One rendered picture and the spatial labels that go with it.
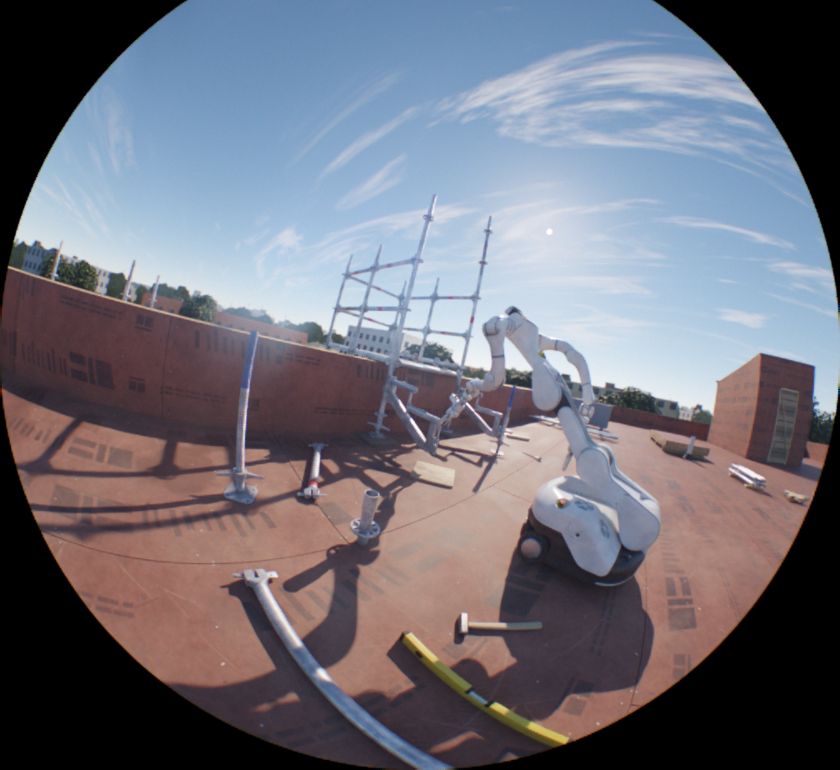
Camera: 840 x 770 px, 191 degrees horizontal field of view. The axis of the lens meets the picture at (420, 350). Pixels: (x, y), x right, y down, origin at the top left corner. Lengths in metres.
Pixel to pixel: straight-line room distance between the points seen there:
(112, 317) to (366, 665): 2.11
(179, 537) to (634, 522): 1.71
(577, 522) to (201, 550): 1.36
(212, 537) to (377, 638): 0.65
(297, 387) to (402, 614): 1.67
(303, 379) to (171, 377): 1.04
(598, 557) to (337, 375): 2.09
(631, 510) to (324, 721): 1.21
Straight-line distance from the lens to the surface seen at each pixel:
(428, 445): 1.93
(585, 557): 1.18
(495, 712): 0.85
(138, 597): 0.99
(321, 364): 2.06
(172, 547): 1.09
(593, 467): 1.22
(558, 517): 1.14
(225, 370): 1.91
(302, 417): 2.12
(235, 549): 1.07
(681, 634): 1.42
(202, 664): 0.86
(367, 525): 1.07
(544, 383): 1.29
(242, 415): 1.14
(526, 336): 1.44
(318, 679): 0.78
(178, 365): 1.93
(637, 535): 1.28
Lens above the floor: 0.80
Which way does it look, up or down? 2 degrees up
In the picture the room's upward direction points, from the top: 13 degrees clockwise
